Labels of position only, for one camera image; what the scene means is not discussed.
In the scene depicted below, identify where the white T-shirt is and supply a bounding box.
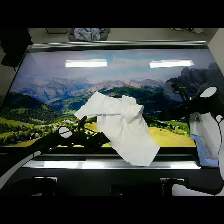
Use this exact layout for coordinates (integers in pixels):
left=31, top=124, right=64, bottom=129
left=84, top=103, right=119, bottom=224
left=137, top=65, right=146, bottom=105
left=74, top=91, right=161, bottom=167

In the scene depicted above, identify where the heap of clothes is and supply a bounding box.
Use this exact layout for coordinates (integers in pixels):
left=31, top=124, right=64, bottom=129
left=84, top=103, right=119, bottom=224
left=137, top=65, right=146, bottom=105
left=73, top=27, right=102, bottom=42

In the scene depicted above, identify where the white garment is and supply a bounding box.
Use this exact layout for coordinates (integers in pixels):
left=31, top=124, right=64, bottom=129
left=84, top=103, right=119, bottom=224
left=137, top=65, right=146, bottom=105
left=188, top=112, right=222, bottom=159

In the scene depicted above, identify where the light blue garment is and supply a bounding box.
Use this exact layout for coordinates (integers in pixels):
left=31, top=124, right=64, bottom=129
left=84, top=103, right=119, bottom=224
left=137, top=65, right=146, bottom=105
left=190, top=133, right=220, bottom=168

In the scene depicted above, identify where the silver frame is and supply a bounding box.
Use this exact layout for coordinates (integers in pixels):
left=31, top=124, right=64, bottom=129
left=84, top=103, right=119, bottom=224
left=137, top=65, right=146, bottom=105
left=0, top=40, right=224, bottom=197

